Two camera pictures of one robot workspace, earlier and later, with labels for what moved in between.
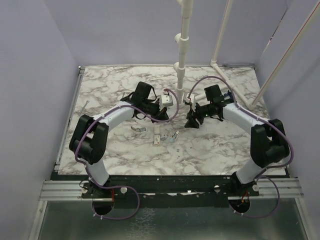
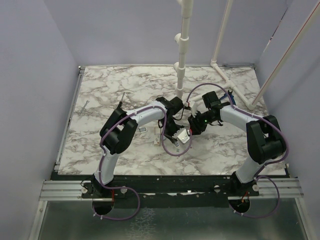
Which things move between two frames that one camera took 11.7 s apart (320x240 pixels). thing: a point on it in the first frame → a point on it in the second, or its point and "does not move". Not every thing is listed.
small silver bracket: (139, 129) does not move
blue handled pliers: (228, 93) does not move
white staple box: (157, 135) does not move
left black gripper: (161, 115) → (170, 135)
